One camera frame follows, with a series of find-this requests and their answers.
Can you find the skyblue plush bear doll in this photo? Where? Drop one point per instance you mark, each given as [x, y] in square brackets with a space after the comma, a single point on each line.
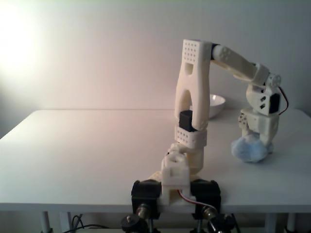
[247, 150]

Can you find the white ceramic bowl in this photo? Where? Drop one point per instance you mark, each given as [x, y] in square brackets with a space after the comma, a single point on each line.
[217, 104]

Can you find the black table clamp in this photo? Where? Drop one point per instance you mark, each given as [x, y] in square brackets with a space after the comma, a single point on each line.
[206, 191]
[144, 191]

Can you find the white table leg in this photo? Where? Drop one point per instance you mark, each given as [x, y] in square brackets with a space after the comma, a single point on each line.
[45, 222]
[271, 223]

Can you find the black tripod head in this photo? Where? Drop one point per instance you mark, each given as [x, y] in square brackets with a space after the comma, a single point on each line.
[223, 223]

